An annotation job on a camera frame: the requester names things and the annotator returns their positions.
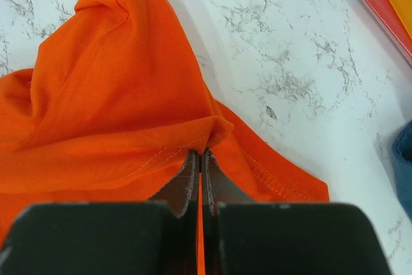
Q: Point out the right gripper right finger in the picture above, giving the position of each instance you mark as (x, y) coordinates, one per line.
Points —
(217, 188)

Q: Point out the red plastic folder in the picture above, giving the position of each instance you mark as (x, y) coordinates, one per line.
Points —
(386, 16)

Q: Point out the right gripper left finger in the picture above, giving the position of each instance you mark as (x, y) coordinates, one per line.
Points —
(173, 221)

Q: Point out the folded blue t shirt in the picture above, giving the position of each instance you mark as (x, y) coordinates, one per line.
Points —
(401, 152)

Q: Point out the orange t shirt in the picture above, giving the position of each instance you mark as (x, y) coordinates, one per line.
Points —
(105, 119)

